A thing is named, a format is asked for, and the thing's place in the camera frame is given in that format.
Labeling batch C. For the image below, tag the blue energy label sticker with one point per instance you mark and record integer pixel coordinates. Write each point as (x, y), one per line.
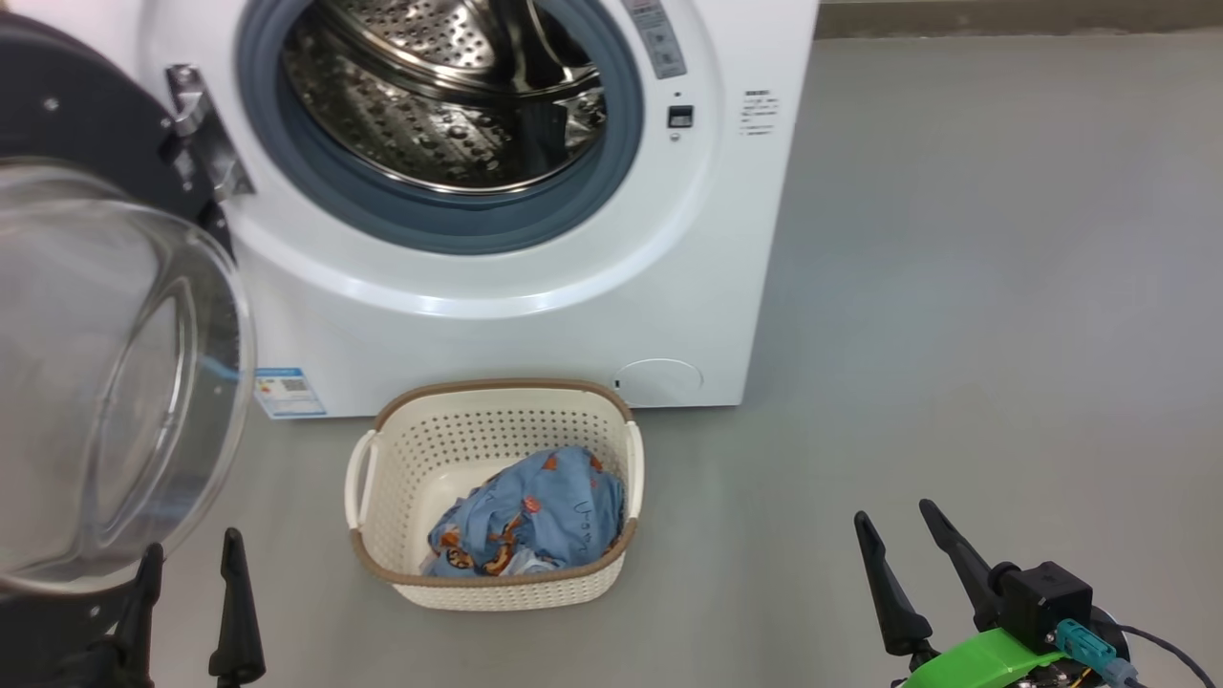
(289, 394)

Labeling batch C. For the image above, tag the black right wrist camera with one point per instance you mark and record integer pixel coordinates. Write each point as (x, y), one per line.
(1046, 602)

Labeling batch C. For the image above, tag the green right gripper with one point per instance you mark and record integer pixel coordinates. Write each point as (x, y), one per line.
(984, 659)

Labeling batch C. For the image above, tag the metal door hinge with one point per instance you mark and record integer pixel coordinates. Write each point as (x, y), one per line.
(205, 143)

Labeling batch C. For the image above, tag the round white filter cover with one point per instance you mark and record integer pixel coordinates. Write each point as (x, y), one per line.
(659, 382)

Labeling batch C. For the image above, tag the grey rubber door gasket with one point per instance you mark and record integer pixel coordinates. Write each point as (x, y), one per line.
(430, 225)

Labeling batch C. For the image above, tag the grey warning sticker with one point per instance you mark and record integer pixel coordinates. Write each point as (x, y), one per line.
(659, 43)

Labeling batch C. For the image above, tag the black door latch socket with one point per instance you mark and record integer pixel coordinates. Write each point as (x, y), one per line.
(680, 117)

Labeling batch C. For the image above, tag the black glass washing machine door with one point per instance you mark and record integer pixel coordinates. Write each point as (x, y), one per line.
(96, 382)

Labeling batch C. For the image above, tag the white washing machine body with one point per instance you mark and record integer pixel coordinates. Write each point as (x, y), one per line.
(669, 287)

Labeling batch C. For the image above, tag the blue printed garment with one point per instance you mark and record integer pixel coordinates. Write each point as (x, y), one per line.
(554, 516)

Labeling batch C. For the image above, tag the cream perforated laundry basket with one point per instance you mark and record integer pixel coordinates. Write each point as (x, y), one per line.
(430, 440)

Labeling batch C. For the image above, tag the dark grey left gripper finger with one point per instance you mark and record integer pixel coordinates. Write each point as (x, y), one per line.
(237, 631)
(141, 631)

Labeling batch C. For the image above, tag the steel washing machine drum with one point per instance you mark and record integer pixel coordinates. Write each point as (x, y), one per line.
(430, 124)

